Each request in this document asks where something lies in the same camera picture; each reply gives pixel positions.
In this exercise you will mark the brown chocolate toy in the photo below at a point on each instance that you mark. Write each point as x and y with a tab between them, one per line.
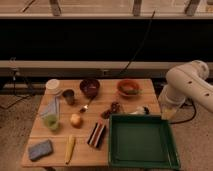
114	108

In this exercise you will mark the dark maroon bowl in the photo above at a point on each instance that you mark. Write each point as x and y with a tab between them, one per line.
89	87

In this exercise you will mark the striped dark box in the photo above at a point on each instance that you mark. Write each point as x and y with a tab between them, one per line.
96	135

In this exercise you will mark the green plastic cup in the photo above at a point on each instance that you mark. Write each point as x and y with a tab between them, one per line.
51	122

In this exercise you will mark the green plastic tray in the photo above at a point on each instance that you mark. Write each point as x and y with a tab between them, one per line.
141	141

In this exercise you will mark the clear plastic bag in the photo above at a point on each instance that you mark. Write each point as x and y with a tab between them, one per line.
53	107

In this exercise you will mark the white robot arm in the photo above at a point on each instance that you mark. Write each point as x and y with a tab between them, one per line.
186	81

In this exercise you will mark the white black small toy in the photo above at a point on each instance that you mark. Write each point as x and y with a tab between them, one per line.
141	110

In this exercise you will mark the blue sponge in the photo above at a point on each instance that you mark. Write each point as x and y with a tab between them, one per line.
40	150

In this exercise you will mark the orange bowl with food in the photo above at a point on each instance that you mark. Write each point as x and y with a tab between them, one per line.
128	88

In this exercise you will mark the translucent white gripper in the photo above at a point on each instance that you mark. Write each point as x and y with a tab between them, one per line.
168	107

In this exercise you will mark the wooden table board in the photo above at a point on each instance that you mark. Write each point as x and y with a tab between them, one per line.
83	154

